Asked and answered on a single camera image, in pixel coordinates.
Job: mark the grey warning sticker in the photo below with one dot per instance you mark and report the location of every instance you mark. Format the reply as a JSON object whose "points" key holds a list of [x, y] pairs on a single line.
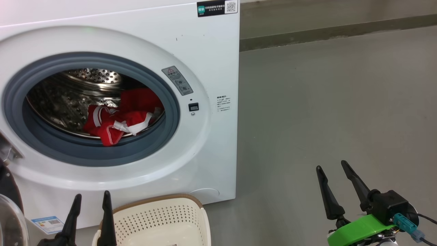
{"points": [[177, 80]]}

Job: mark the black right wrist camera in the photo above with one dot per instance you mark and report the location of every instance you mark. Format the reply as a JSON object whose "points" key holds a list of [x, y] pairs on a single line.
{"points": [[389, 205]]}

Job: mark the white front-load washing machine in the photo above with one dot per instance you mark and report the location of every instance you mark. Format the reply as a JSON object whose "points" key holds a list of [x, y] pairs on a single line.
{"points": [[211, 153]]}

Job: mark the black QR code sticker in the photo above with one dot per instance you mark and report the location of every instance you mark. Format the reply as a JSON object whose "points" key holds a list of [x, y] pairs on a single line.
{"points": [[211, 8]]}

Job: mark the red and white garment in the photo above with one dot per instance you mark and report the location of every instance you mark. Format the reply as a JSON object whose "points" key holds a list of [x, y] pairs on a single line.
{"points": [[136, 102]]}

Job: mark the black round glass washer door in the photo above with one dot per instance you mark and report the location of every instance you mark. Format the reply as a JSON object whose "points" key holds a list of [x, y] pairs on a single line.
{"points": [[8, 184]]}

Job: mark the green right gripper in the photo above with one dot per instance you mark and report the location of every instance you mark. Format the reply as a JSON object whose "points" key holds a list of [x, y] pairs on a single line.
{"points": [[355, 230]]}

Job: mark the dark grey skirting strip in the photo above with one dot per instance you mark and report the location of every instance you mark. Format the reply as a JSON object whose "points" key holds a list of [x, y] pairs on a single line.
{"points": [[324, 34]]}

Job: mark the metal door hinge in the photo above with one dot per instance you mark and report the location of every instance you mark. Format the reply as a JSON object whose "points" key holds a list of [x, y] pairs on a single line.
{"points": [[8, 152]]}

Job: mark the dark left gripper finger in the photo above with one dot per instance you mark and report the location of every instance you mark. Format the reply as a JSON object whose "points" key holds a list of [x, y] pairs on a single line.
{"points": [[107, 225], [70, 225]]}

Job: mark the cream perforated basket brown rim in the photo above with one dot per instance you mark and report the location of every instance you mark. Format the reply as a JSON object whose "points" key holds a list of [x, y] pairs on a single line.
{"points": [[157, 222]]}

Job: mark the blue energy label sticker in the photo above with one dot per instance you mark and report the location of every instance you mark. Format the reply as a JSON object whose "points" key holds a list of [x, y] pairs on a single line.
{"points": [[48, 224]]}

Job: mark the small printed text label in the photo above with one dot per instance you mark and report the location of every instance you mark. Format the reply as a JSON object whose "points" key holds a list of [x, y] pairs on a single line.
{"points": [[223, 103]]}

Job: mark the round white filter cover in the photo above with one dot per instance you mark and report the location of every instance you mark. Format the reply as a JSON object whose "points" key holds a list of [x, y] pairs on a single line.
{"points": [[208, 193]]}

